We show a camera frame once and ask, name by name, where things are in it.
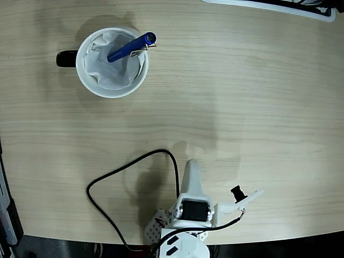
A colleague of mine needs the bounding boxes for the wrist camera on white mount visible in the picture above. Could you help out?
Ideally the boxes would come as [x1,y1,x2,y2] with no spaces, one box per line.
[218,184,266,216]

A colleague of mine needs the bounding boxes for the white perforated plastic block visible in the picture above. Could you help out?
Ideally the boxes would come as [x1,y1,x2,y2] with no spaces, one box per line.
[144,209,170,244]

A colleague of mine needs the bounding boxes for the white flat device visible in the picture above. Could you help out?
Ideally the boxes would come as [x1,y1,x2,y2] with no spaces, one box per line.
[201,0,336,23]

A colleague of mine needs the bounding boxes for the black camera cable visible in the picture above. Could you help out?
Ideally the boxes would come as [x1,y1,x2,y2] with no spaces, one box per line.
[85,149,246,255]

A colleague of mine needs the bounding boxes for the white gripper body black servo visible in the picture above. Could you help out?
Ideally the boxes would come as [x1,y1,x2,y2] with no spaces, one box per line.
[169,198,220,228]

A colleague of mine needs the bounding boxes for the white mug with black handle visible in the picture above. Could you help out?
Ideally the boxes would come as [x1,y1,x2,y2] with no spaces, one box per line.
[55,26,149,99]

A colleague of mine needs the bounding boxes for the crumpled white tissue paper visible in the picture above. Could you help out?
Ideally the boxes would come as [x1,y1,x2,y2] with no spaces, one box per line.
[83,31,143,91]

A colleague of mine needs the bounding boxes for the blue metal pen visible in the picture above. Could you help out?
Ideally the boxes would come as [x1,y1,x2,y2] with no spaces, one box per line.
[106,31,158,63]

